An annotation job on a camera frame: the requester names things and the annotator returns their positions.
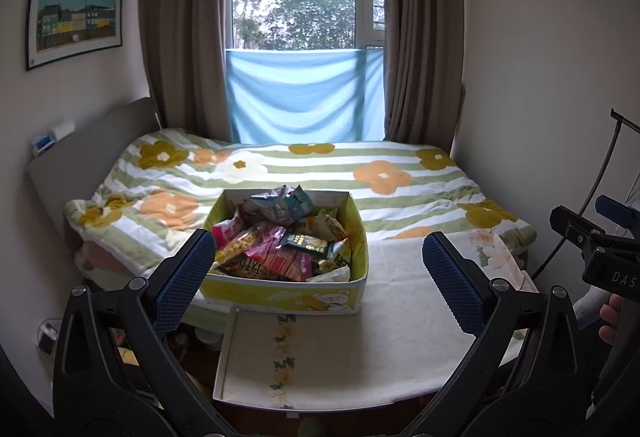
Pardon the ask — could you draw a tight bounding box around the white and blue cloth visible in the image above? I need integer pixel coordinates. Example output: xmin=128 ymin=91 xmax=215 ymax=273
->
xmin=572 ymin=292 xmax=613 ymax=330

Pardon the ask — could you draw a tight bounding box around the white lint roller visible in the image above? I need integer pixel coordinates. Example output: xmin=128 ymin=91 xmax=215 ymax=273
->
xmin=31 ymin=120 xmax=76 ymax=155

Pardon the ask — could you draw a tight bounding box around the green striped floral blanket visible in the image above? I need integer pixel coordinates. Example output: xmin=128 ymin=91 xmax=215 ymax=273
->
xmin=64 ymin=127 xmax=538 ymax=268

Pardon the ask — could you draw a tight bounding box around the clear bag of yellow puffs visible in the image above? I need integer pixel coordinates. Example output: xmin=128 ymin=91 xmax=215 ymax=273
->
xmin=215 ymin=224 xmax=266 ymax=263

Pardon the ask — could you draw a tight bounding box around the grey headboard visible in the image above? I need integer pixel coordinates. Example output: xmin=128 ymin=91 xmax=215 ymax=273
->
xmin=26 ymin=97 xmax=163 ymax=238

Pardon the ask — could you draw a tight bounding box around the framed picture of houses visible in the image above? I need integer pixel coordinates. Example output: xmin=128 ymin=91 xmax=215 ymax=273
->
xmin=26 ymin=0 xmax=124 ymax=72

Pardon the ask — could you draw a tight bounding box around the yellow cardboard box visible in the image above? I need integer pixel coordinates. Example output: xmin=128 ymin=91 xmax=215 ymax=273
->
xmin=199 ymin=188 xmax=370 ymax=315

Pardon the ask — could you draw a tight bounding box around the pink and white pillow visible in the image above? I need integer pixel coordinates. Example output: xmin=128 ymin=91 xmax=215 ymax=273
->
xmin=75 ymin=237 xmax=166 ymax=290

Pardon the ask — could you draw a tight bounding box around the pink snack packet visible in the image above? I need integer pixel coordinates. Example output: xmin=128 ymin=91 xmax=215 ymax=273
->
xmin=260 ymin=224 xmax=313 ymax=280

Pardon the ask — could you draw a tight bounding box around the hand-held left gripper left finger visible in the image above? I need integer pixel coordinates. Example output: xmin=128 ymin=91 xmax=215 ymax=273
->
xmin=52 ymin=228 xmax=226 ymax=437

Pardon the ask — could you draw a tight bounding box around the light blue cloth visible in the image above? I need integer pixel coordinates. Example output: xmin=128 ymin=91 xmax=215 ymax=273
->
xmin=225 ymin=48 xmax=387 ymax=144

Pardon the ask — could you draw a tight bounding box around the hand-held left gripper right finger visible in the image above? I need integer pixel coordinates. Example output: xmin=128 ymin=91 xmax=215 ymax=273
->
xmin=410 ymin=231 xmax=586 ymax=437

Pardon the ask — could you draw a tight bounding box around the heap of mixed colourful packets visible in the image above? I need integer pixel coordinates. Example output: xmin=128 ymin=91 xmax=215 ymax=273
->
xmin=212 ymin=184 xmax=353 ymax=283

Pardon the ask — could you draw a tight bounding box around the brown curtain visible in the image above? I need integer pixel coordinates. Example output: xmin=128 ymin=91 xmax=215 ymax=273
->
xmin=378 ymin=0 xmax=466 ymax=153
xmin=137 ymin=0 xmax=237 ymax=143

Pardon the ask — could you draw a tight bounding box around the thin black stand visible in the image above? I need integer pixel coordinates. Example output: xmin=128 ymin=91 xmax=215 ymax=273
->
xmin=530 ymin=107 xmax=640 ymax=280

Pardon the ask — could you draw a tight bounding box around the dark brown snack packet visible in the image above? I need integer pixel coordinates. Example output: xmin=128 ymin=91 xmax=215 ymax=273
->
xmin=215 ymin=252 xmax=281 ymax=279

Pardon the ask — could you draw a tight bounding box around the person's right hand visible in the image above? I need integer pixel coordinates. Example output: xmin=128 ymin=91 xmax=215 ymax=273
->
xmin=598 ymin=293 xmax=625 ymax=345

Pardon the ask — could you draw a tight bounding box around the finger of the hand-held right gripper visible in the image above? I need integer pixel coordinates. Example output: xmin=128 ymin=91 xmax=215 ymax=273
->
xmin=595 ymin=196 xmax=640 ymax=229
xmin=549 ymin=206 xmax=608 ymax=258

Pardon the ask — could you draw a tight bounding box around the cream blanket with leaf stripe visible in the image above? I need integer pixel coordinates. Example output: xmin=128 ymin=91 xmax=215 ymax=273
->
xmin=212 ymin=227 xmax=538 ymax=410

